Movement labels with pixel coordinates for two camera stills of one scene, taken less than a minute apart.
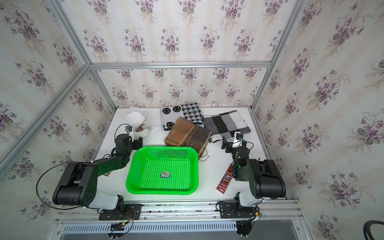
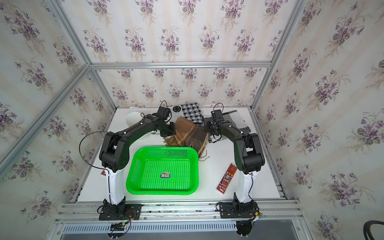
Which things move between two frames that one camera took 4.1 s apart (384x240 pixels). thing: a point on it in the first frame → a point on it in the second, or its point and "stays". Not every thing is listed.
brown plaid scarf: x=184 y=133 stays
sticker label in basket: x=165 y=174 stays
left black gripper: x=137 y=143 → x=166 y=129
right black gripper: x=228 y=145 → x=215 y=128
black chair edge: x=367 y=228 stays
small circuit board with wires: x=117 y=226 stays
